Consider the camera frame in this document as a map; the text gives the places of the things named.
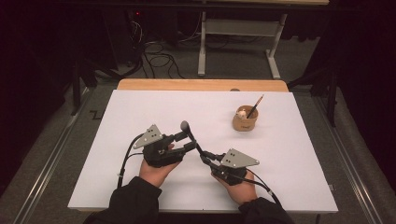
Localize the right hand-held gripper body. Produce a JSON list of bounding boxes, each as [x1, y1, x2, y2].
[[210, 147, 261, 187]]

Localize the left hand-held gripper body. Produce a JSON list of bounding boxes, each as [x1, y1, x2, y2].
[[133, 124, 188, 168]]

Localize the black makeup brush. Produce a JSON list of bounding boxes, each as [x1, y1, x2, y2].
[[179, 120, 206, 157]]

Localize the tan pen holder with figurine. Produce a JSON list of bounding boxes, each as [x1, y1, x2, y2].
[[232, 105, 260, 133]]

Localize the person's left hand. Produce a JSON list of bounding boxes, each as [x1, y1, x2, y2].
[[138, 160, 181, 189]]

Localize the person's right hand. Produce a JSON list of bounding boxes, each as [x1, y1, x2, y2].
[[211, 171, 259, 206]]

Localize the black metal stand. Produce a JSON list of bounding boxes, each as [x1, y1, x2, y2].
[[70, 59, 97, 116], [288, 66, 340, 128]]

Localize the black computer tower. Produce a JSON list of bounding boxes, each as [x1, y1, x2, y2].
[[102, 8, 148, 66]]

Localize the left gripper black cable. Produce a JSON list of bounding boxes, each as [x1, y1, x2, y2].
[[117, 133, 146, 189]]

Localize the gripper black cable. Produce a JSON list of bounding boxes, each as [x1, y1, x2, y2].
[[230, 169, 283, 208], [117, 133, 146, 189]]

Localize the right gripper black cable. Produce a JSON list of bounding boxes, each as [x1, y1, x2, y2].
[[230, 169, 283, 208]]

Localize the black floor cables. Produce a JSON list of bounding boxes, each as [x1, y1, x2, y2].
[[141, 40, 186, 80]]

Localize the metal floor rail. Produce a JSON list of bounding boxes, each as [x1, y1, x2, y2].
[[10, 87, 94, 224], [312, 94, 379, 224]]

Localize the white metal desk frame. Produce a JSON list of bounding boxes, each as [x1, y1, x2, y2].
[[197, 0, 330, 80]]

